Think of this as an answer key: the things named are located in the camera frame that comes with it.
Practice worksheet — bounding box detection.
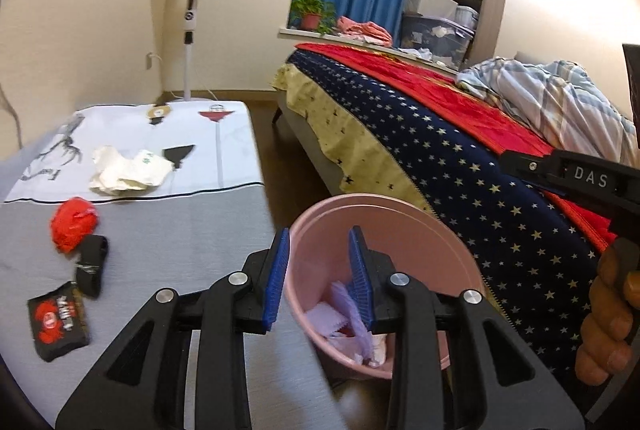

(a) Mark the black red snack packet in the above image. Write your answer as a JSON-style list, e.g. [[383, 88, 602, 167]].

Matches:
[[27, 282, 90, 363]]

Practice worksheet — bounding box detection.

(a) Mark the purple knitted cloth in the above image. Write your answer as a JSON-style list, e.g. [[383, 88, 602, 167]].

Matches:
[[305, 279, 376, 361]]

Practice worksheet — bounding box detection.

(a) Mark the black fabric band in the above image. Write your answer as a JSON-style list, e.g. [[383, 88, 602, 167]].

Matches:
[[75, 234, 108, 299]]

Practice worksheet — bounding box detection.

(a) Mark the trash pile in bin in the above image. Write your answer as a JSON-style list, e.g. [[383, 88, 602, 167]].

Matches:
[[304, 279, 388, 368]]

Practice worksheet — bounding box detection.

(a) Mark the pink plastic trash bin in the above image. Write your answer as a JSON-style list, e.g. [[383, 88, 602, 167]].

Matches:
[[284, 194, 486, 380]]

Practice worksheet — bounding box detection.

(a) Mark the right hand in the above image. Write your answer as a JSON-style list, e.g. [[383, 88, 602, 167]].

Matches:
[[575, 247, 639, 386]]

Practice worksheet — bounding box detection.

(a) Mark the plaid blue white duvet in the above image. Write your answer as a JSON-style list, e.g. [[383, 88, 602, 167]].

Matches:
[[456, 57, 639, 168]]

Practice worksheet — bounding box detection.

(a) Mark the navy star bedsheet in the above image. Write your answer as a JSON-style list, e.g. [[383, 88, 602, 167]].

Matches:
[[273, 46, 611, 374]]

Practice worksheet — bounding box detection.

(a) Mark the red crumpled wrapper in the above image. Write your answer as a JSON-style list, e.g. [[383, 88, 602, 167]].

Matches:
[[50, 197, 99, 254]]

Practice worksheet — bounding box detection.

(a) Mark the red fleece blanket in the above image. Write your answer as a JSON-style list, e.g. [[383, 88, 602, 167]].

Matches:
[[285, 43, 614, 261]]

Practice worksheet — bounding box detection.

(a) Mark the crumpled white paper bag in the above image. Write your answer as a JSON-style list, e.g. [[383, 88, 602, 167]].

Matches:
[[89, 146, 175, 195]]

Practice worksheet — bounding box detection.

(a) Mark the yellow star bed skirt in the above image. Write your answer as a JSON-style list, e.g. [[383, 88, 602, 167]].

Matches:
[[272, 63, 436, 216]]

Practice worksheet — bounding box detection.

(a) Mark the dark plastic storage bin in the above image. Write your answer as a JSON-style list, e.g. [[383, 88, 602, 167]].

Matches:
[[399, 14, 474, 70]]

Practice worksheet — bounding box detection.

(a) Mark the white cardboard box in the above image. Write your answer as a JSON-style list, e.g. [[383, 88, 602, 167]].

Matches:
[[402, 0, 458, 20]]

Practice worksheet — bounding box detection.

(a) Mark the pink folded cloth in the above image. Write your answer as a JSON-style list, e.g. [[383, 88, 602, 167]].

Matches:
[[336, 16, 393, 48]]

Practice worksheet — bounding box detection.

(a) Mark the potted green plant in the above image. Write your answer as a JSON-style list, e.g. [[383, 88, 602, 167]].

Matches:
[[288, 0, 336, 34]]

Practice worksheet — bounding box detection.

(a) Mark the wall cable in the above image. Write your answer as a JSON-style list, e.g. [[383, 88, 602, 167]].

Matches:
[[0, 81, 24, 151]]

